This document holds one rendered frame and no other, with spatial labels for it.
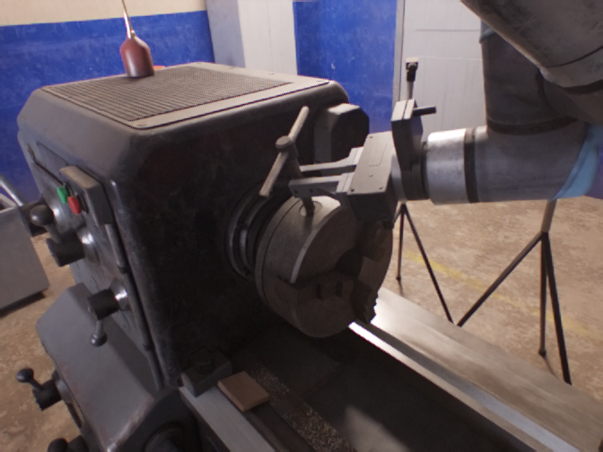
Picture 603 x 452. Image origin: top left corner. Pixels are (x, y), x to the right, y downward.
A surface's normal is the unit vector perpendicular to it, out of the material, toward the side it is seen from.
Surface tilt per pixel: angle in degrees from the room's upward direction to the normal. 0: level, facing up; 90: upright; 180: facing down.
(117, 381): 32
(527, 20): 133
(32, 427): 0
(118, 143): 45
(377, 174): 21
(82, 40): 90
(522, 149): 100
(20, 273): 90
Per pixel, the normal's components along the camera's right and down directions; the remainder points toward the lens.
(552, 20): -0.24, 0.90
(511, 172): -0.42, 0.36
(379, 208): -0.30, 0.71
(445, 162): -0.46, 0.03
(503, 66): -0.96, 0.29
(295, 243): -0.58, -0.34
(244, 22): 0.67, 0.32
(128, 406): -0.45, -0.54
